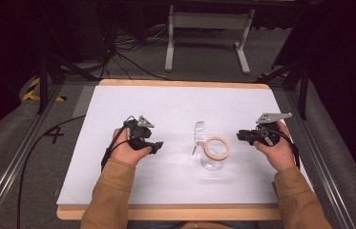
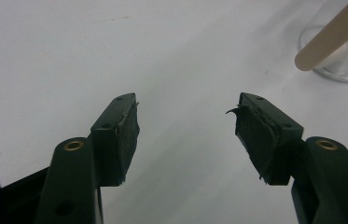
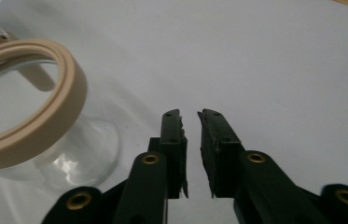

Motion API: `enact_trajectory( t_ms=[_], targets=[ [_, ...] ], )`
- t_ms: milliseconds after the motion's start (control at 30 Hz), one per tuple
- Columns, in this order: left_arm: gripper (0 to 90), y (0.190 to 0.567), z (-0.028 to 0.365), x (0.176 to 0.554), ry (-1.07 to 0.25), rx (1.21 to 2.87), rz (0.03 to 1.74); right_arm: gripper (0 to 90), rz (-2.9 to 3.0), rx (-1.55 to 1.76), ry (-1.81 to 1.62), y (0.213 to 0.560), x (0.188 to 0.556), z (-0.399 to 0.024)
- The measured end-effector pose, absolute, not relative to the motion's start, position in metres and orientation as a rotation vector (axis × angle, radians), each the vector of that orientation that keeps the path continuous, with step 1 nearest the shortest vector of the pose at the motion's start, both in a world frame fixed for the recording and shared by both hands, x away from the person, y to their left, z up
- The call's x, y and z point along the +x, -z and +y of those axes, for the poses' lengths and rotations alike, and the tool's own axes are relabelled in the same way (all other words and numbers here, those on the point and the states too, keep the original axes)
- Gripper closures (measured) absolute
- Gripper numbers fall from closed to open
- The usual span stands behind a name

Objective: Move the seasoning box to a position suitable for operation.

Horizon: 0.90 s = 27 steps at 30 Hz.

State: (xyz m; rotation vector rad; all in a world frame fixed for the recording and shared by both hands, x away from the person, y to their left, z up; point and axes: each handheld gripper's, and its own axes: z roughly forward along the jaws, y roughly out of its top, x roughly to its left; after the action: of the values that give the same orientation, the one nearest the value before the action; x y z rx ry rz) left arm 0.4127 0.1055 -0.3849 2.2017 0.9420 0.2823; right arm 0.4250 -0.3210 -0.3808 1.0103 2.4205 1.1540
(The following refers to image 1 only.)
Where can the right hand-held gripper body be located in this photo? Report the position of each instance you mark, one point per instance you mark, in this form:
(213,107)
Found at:
(269,127)

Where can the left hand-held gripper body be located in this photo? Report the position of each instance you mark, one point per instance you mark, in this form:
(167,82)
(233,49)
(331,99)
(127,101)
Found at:
(138,131)

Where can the glass jar with hinged lid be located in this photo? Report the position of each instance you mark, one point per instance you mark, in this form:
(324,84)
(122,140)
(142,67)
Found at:
(212,160)

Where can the person's left hand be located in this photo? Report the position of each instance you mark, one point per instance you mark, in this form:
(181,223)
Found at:
(127,152)

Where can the person's right hand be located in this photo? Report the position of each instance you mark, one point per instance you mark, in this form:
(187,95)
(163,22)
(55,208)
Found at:
(279,154)

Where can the black tripod stand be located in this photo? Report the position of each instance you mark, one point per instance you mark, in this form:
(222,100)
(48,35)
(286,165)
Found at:
(43,82)
(303,86)

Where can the aluminium floor rail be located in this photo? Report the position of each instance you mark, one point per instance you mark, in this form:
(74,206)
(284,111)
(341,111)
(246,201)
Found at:
(10,168)
(322,165)

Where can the grey metal stand frame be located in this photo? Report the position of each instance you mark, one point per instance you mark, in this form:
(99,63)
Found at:
(209,20)

